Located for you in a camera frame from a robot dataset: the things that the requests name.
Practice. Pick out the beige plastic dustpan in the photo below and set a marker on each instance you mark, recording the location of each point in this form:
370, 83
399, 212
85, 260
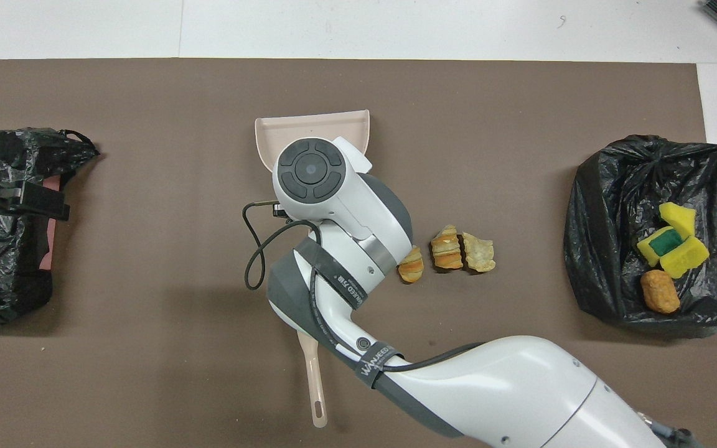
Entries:
284, 134

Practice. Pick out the small striped croissant piece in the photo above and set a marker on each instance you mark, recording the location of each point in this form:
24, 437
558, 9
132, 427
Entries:
411, 269

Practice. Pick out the large striped croissant piece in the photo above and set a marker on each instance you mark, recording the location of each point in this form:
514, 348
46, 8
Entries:
446, 249

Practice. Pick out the pale bread piece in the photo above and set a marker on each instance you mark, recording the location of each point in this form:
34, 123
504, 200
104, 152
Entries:
478, 254

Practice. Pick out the green and yellow sponge piece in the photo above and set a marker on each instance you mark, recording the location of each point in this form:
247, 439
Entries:
663, 244

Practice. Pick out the brown cork-like nugget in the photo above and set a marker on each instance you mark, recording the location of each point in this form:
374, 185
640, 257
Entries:
660, 292

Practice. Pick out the small yellow sponge piece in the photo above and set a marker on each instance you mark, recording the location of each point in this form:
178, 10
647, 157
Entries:
677, 216

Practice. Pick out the large yellow sponge piece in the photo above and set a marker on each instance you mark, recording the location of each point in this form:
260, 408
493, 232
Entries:
688, 256

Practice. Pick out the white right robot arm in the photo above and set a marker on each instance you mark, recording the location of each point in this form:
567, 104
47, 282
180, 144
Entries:
520, 386

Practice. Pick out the brown table mat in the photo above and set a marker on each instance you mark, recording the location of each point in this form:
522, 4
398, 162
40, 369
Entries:
147, 311

